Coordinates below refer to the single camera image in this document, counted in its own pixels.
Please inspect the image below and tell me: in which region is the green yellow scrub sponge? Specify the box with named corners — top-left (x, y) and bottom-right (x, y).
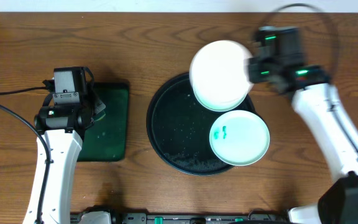
top-left (93, 110), bottom-right (106, 122)

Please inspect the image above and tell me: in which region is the white plate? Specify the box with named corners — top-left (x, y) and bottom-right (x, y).
top-left (189, 40), bottom-right (252, 103)

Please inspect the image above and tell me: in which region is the black cable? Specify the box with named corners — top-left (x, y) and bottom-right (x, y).
top-left (258, 2), bottom-right (358, 174)
top-left (0, 86), bottom-right (54, 224)

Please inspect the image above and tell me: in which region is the mint green plate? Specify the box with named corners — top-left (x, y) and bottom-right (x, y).
top-left (194, 91), bottom-right (247, 112)
top-left (209, 110), bottom-right (270, 166)

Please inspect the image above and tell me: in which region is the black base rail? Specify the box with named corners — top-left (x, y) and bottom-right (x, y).
top-left (70, 207), bottom-right (290, 224)

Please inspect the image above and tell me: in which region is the round black tray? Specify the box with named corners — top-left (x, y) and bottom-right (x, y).
top-left (145, 72), bottom-right (262, 177)

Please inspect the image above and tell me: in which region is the black rectangular tray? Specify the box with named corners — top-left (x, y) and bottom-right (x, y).
top-left (77, 83), bottom-right (129, 162)

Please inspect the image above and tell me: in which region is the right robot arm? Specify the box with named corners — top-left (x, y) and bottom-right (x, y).
top-left (248, 26), bottom-right (358, 223)

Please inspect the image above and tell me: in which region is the right black cable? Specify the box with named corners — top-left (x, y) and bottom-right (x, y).
top-left (258, 2), bottom-right (358, 174)

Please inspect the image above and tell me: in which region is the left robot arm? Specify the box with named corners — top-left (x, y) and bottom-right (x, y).
top-left (23, 80), bottom-right (99, 223)

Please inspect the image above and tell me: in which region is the left black cable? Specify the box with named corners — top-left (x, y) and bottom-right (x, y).
top-left (0, 86), bottom-right (54, 224)

